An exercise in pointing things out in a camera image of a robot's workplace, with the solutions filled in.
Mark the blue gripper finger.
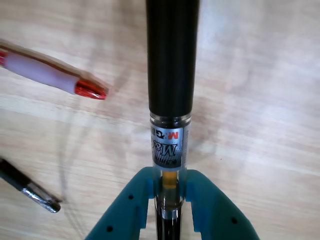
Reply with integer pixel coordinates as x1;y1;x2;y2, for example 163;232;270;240
183;169;262;240
84;166;161;240

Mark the red retractable pen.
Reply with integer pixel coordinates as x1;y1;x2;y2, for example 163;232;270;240
0;48;109;101

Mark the clear pen with black grip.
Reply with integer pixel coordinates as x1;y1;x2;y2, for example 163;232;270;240
146;0;201;240

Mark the clear stick pen black cap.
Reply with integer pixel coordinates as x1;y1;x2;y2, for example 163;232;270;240
0;158;62;214

